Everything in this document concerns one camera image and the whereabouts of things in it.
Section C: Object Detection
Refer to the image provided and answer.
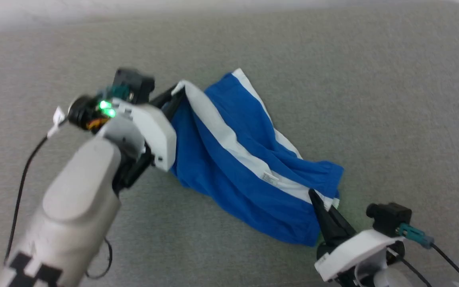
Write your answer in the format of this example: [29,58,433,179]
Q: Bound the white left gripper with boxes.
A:
[68,85,185,172]

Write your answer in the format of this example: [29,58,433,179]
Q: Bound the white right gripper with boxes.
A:
[308,189,405,283]

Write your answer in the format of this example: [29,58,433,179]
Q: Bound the blue shorts with white stripes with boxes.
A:
[169,69,345,246]

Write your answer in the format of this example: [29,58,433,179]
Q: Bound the grey fabric sofa seat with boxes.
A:
[0,0,459,287]

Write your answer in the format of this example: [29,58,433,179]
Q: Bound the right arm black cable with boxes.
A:
[389,223,459,287]

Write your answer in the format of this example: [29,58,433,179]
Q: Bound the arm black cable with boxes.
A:
[389,223,459,287]
[4,118,113,279]

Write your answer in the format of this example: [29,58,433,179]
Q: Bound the white tag on left cable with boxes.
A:
[48,106,67,138]

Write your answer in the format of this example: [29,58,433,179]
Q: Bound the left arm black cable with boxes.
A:
[4,118,113,279]

